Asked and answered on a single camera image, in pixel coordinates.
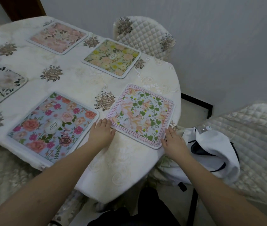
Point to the person's right hand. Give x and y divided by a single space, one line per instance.
175 147

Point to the person's left hand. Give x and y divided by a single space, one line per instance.
101 135

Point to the orange lily letter-border placemat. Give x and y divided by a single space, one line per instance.
142 112

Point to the red blue floral placemat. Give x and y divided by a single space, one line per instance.
53 127

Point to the yellow green floral placemat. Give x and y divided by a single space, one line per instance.
111 57

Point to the pink floral placemat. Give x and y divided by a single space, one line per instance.
58 37

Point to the person's right forearm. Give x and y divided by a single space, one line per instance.
223 195

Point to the person's left forearm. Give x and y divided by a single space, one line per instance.
46 185

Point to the cloth-covered dining table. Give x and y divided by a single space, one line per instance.
76 80

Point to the person's black trousers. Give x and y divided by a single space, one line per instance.
147 209

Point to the clear plastic bottle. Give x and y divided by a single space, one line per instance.
204 129

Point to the table with cream tablecloth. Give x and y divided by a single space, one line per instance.
124 162

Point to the brown wooden door frame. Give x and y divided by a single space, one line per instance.
22 8

